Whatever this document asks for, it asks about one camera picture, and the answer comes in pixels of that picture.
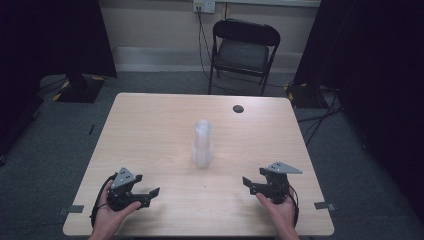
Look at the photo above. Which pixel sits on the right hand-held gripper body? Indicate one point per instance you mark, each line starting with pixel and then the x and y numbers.
pixel 278 186

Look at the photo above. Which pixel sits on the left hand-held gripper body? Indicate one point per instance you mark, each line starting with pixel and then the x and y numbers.
pixel 121 196

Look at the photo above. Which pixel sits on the stack of clear plastic cups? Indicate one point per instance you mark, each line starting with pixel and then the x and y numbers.
pixel 202 146

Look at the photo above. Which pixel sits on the person's left hand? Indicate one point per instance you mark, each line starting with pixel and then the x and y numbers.
pixel 106 220

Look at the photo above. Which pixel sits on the person's right hand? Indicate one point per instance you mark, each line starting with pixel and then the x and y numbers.
pixel 283 215

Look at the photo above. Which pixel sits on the grey tape strip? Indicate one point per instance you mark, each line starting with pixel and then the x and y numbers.
pixel 75 209
pixel 323 206

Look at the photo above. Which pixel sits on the black stand base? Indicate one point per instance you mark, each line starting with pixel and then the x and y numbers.
pixel 305 96
pixel 81 90

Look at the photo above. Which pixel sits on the black folding chair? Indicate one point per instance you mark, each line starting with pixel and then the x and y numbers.
pixel 245 53

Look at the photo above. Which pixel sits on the black curtain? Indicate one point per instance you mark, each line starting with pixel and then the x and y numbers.
pixel 50 36
pixel 373 66

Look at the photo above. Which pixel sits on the white wall socket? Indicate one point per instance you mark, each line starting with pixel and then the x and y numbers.
pixel 204 6

